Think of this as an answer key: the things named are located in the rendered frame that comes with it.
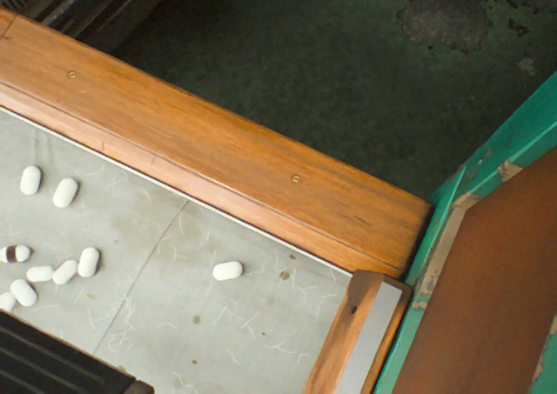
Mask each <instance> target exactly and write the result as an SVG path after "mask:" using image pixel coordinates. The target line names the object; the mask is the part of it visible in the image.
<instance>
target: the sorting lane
mask: <svg viewBox="0 0 557 394"><path fill-rule="evenodd" d="M30 166H36V167H38V168H39V170H40V171H41V179H40V184H39V188H38V191H36V192H35V194H33V195H26V194H23V192H22V191H21V189H20V184H21V181H22V175H23V171H24V170H25V169H26V168H28V167H30ZM66 178H71V179H73V180H74V181H76V182H77V186H78V187H77V192H76V195H74V197H73V198H72V200H71V202H70V204H69V205H68V206H66V207H58V206H56V205H55V204H54V202H53V197H54V195H55V192H56V190H57V187H58V185H59V184H60V182H61V181H63V180H64V179H66ZM12 245H24V246H26V247H28V248H29V249H30V257H29V258H28V259H26V260H25V261H23V262H18V263H5V262H2V261H1V260H0V296H1V295H2V294H4V293H5V292H10V293H12V292H11V290H10V287H11V284H12V283H13V282H14V281H16V280H18V279H23V280H25V281H26V282H27V283H28V284H30V287H31V288H32V289H33V290H34V291H35V292H36V293H37V301H36V302H35V303H34V304H33V305H31V306H24V305H22V304H21V303H20V302H18V301H17V298H16V303H15V305H14V307H13V309H12V311H11V312H12V314H14V315H15V316H17V317H20V318H22V319H24V320H26V321H28V322H30V323H32V324H34V325H36V326H38V327H40V328H42V329H44V330H46V331H49V332H50V333H51V334H53V335H54V336H56V337H59V338H62V339H63V340H65V341H67V342H69V343H71V344H73V345H76V346H77V347H79V348H81V349H83V350H85V351H86V352H88V353H90V354H92V355H93V356H95V357H98V358H100V359H102V360H104V361H106V362H108V363H110V364H112V365H114V366H116V367H118V368H120V369H122V370H124V371H125V372H127V373H129V374H131V375H132V376H133V377H136V378H137V380H142V381H144V382H146V383H147V384H151V385H153V386H154V390H155V394H301V393H302V391H303V389H304V388H305V384H306V381H307V378H308V377H309V374H310V372H311V370H312V367H313V365H314V362H315V360H316V358H317V357H318V356H319V352H320V350H321V348H322V346H323V343H324V342H325V338H326V335H327V333H328V331H329V329H330V327H331V325H332V320H333V319H334V317H335V314H336V312H337V310H338V307H339V305H340V304H341V302H342V300H343V298H344V296H345V294H346V288H347V286H348V284H349V283H350V280H351V278H352V275H351V274H349V272H347V271H345V270H341V269H339V268H337V267H335V266H333V265H331V264H329V263H327V262H325V261H321V260H319V259H317V258H316V257H314V256H313V255H311V254H309V253H307V252H305V251H303V250H299V249H297V248H295V247H293V246H291V245H289V244H287V243H285V242H283V241H280V240H278V239H276V238H274V237H273V236H271V235H269V234H267V233H265V232H263V231H261V230H258V229H255V228H253V227H251V226H250V225H248V224H245V223H243V222H241V221H238V220H237V219H234V218H232V217H231V216H229V215H227V214H225V213H224V212H222V211H219V210H216V209H214V208H212V207H210V206H208V205H206V204H203V203H201V202H199V201H197V200H195V199H193V198H190V197H188V196H187V195H185V194H184V193H181V192H179V191H177V190H174V189H173V188H171V187H168V186H166V185H163V184H161V183H159V182H157V181H155V180H153V179H151V178H149V177H145V176H144V175H143V174H141V173H139V172H137V171H135V170H133V169H130V168H128V167H126V166H123V165H122V164H119V163H116V162H114V161H112V160H110V159H109V158H108V157H106V156H103V155H100V154H98V153H96V152H95V151H93V150H90V149H87V148H85V147H83V146H82V145H79V144H76V143H75V142H73V141H71V140H70V139H68V138H66V137H62V136H60V135H58V134H56V133H54V132H52V131H50V130H46V129H45V128H44V127H43V126H41V125H39V124H34V123H32V122H31V121H29V120H27V119H24V118H22V117H20V116H18V115H16V113H13V112H10V111H8V110H6V109H4V108H1V107H0V250H1V249H2V248H4V247H7V246H12ZM87 248H95V249H96V250H97V251H98V253H99V259H98V261H97V268H96V271H95V273H94V274H92V275H91V276H89V277H83V276H82V275H80V273H78V271H77V273H76V274H74V275H73V277H72V278H71V279H70V280H69V281H68V282H66V283H65V284H57V283H56V282H55V281H53V278H52V279H51V280H49V281H36V282H33V281H30V280H29V279H28V278H27V271H28V270H29V269H30V268H32V267H35V266H50V267H52V268H54V270H55V271H56V270H57V269H58V268H60V267H61V266H62V265H63V264H64V263H66V262H68V261H75V262H77V264H80V260H81V257H82V253H83V251H84V250H85V249H87ZM233 261H235V262H238V263H240V264H242V266H243V272H241V274H240V276H239V277H236V278H231V279H226V280H221V281H220V280H217V279H216V278H215V277H214V276H213V269H214V267H215V266H216V265H217V264H224V263H230V262H233Z"/></svg>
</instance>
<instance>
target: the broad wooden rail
mask: <svg viewBox="0 0 557 394"><path fill-rule="evenodd" d="M0 107H1V108H4V109H6V110H8V111H10V112H13V113H16V115H18V116H20V117H22V118H24V119H27V120H29V121H31V122H32V123H34V124H39V125H41V126H43V127H44V128H45V129H46V130H50V131H52V132H54V133H56V134H58V135H60V136H62V137H66V138H68V139H70V140H71V141H73V142H75V143H76V144H79V145H82V146H83V147H85V148H87V149H90V150H93V151H95V152H96V153H98V154H100V155H103V156H106V157H108V158H109V159H110V160H112V161H114V162H116V163H119V164H122V165H123V166H126V167H128V168H130V169H133V170H135V171H137V172H139V173H141V174H143V175H144V176H145V177H149V178H151V179H153V180H155V181H157V182H159V183H161V184H163V185H166V186H168V187H171V188H173V189H174V190H177V191H179V192H181V193H184V194H185V195H187V196H188V197H190V198H193V199H195V200H197V201H199V202H201V203H203V204H206V205H208V206H210V207H212V208H214V209H216V210H219V211H222V212H224V213H225V214H227V215H229V216H231V217H232V218H234V219H237V220H238V221H241V222H243V223H245V224H248V225H250V226H251V227H253V228H255V229H258V230H261V231H263V232H265V233H267V234H269V235H271V236H273V237H274V238H276V239H278V240H280V241H283V242H285V243H287V244H289V245H291V246H293V247H295V248H297V249H299V250H303V251H305V252H307V253H309V254H311V255H313V256H314V257H316V258H317V259H319V260H321V261H325V262H327V263H329V264H331V265H333V266H335V267H337V268H339V269H341V270H345V271H347V272H349V274H351V275H352V274H353V272H354V271H355V270H357V269H362V270H372V271H373V272H378V273H384V274H387V275H388V276H391V277H395V278H397V279H398V280H400V281H403V279H404V277H405V275H406V273H407V272H408V268H409V266H410V264H411V262H412V260H413V259H414V256H415V254H416V252H417V249H418V247H419V243H420V241H421V239H422V237H423V235H424V233H425V229H426V227H427V224H428V222H429V220H430V217H431V216H432V215H433V211H434V204H433V203H431V202H429V201H427V200H425V199H424V198H421V197H418V196H415V194H413V193H411V192H409V191H407V190H404V189H401V188H399V187H397V186H395V185H393V184H389V183H388V182H386V181H384V180H381V179H378V178H376V177H374V176H373V175H372V174H369V173H367V172H365V171H363V170H359V169H357V168H355V167H353V166H351V165H349V164H346V163H343V162H341V161H339V160H337V159H335V158H333V157H330V156H327V154H325V153H323V152H321V151H319V150H315V149H313V148H312V147H310V146H307V145H305V144H302V143H300V142H297V141H295V140H293V139H291V138H289V137H286V136H284V135H281V133H279V132H277V131H275V130H272V129H270V128H268V127H265V126H264V125H262V124H258V123H255V122H253V121H252V120H250V119H248V118H245V117H242V116H240V115H239V114H238V113H236V112H233V111H231V110H228V109H226V108H224V107H222V106H219V105H217V104H214V103H212V102H210V101H208V100H206V99H204V98H203V97H200V96H198V95H196V94H193V93H191V92H189V91H188V90H184V89H181V88H179V87H177V86H176V85H174V84H171V83H170V82H167V81H165V80H164V79H161V78H159V77H156V76H154V75H151V74H149V73H147V72H145V71H143V70H141V69H139V68H137V67H135V66H133V65H130V64H128V63H126V62H123V61H120V60H118V59H116V58H115V57H113V56H112V55H108V54H106V53H104V52H102V51H101V50H96V49H94V48H92V47H90V46H88V44H86V43H82V42H80V41H78V40H76V39H74V38H72V37H67V36H66V35H64V33H62V32H60V31H56V30H53V29H52V28H50V27H46V26H44V25H42V24H40V23H39V22H38V21H34V20H32V19H30V18H28V17H25V16H22V15H20V14H18V13H16V12H15V11H14V10H10V9H8V8H6V7H3V6H2V5H0Z"/></svg>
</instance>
